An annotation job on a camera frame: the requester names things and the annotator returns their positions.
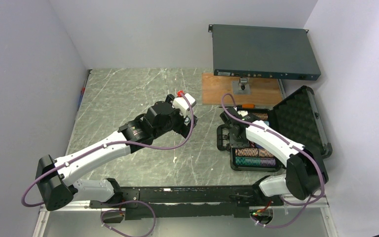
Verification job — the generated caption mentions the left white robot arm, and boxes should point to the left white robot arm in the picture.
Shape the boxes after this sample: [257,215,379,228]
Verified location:
[36,94,197,211]

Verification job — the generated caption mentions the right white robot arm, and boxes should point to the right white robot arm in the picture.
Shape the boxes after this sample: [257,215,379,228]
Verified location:
[221,107,329,205]

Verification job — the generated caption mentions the orange handled screwdriver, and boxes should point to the orange handled screwdriver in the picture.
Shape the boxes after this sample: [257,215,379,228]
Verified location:
[236,104,255,109]

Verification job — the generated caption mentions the poker chip row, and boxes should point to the poker chip row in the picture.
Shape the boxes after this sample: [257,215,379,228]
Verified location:
[253,113,268,120]
[234,157,277,168]
[235,148,274,158]

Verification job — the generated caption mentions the wooden base board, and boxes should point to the wooden base board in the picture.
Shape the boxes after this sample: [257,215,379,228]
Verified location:
[201,73,283,107]

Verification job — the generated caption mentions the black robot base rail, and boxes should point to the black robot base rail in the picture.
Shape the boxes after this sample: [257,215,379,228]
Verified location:
[88,185,285,220]

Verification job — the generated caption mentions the top poker chip row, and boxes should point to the top poker chip row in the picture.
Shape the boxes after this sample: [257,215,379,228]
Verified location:
[253,113,268,120]

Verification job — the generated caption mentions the black poker set case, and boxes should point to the black poker set case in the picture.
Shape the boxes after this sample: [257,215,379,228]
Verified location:
[217,85,333,172]

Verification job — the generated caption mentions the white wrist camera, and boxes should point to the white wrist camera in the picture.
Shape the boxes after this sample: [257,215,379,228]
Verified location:
[237,110,249,117]
[172,90,196,117]

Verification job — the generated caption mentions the dark grey rack server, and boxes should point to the dark grey rack server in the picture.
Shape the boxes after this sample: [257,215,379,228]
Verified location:
[208,24,321,81]

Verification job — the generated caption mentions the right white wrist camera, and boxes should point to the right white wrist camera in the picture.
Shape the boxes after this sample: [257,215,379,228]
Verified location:
[237,110,249,117]

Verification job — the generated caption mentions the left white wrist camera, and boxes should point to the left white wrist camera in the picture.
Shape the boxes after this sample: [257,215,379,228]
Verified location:
[172,90,196,117]

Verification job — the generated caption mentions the bottom poker chip row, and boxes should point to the bottom poker chip row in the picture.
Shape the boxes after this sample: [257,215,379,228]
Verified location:
[234,157,277,168]

